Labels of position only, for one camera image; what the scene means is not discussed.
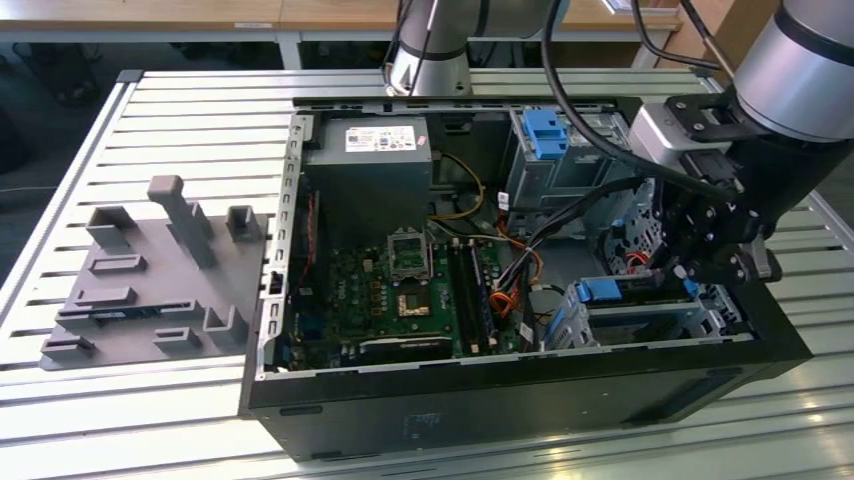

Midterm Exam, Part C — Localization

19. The grey parts rack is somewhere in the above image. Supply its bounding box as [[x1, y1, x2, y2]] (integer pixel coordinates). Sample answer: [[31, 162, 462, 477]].
[[38, 174, 274, 372]]

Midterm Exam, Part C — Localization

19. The grey power supply unit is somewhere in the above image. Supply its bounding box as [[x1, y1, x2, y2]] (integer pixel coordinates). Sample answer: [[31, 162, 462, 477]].
[[300, 115, 434, 241]]

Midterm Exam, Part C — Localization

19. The silver disk bay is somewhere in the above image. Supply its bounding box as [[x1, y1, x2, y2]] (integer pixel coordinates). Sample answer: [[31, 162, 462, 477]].
[[545, 274, 759, 351]]

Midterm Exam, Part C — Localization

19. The black camera bracket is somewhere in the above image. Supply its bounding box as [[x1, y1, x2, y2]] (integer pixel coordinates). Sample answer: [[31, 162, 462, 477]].
[[664, 92, 755, 141]]

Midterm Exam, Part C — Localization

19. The silver optical drive cage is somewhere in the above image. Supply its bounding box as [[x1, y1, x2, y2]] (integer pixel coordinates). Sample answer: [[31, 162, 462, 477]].
[[502, 108, 655, 216]]

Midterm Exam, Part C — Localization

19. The wooden desk white frame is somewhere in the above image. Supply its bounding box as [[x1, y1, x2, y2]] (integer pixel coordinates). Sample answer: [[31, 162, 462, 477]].
[[0, 0, 681, 69]]

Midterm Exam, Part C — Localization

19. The wooden cabinet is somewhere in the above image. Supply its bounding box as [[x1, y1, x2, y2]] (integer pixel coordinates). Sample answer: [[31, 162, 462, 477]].
[[656, 0, 779, 71]]

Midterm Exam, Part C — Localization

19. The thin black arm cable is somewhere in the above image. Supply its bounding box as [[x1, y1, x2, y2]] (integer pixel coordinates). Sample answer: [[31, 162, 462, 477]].
[[380, 0, 438, 96]]

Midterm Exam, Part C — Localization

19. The thick black cable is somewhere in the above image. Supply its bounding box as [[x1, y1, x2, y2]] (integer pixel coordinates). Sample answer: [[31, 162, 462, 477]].
[[540, 0, 741, 201], [629, 0, 725, 71]]

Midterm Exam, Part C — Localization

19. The black cable bundle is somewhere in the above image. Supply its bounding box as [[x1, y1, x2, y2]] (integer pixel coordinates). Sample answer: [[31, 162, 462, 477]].
[[496, 177, 652, 291]]

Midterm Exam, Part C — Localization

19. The metal socket cover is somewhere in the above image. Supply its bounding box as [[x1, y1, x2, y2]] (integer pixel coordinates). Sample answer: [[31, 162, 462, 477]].
[[385, 226, 434, 284]]

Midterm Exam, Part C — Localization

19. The red wire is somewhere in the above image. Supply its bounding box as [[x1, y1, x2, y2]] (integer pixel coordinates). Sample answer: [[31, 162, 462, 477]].
[[625, 251, 663, 279]]

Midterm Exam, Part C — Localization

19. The black expansion card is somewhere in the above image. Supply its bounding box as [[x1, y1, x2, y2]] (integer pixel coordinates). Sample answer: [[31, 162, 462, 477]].
[[357, 333, 454, 364]]

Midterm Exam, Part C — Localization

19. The green motherboard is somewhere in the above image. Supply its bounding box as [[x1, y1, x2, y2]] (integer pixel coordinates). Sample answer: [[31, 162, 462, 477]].
[[285, 224, 534, 361]]

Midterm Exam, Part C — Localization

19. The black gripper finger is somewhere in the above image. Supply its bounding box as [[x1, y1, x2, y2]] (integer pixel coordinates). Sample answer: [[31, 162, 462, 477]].
[[656, 189, 735, 281], [683, 239, 781, 296]]

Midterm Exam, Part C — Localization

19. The yellow wire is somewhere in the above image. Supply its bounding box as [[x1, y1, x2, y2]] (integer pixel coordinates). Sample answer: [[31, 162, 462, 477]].
[[429, 152, 485, 221]]

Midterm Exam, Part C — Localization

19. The black open PC case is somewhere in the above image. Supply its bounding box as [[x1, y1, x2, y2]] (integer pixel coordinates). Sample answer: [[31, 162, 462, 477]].
[[237, 94, 813, 461]]

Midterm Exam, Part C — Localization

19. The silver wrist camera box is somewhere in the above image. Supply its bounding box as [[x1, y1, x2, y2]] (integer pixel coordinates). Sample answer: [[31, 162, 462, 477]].
[[625, 102, 735, 166]]

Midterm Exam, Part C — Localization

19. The blue drive bracket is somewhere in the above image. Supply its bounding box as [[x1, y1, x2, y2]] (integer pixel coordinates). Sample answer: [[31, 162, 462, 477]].
[[521, 108, 569, 161]]

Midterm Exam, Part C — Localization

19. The orange wire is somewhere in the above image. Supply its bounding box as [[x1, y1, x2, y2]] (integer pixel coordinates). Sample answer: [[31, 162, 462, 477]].
[[489, 234, 542, 319]]

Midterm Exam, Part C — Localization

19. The round grey speaker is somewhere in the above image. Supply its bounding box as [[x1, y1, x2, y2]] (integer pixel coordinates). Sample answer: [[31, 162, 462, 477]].
[[532, 288, 568, 321]]

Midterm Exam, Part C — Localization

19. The dark RAM stick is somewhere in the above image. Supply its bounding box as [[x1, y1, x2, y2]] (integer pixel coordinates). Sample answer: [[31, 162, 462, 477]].
[[465, 242, 500, 349]]

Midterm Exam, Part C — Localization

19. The CPU socket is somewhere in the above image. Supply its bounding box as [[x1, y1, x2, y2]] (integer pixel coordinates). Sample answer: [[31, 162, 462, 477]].
[[392, 284, 434, 321]]

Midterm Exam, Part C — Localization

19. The hard disk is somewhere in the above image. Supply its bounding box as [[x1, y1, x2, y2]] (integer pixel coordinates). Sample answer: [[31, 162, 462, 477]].
[[573, 273, 699, 307]]

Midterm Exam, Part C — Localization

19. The white power supply label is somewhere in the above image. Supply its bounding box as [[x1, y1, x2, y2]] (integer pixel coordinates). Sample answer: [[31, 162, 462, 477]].
[[342, 125, 418, 154]]

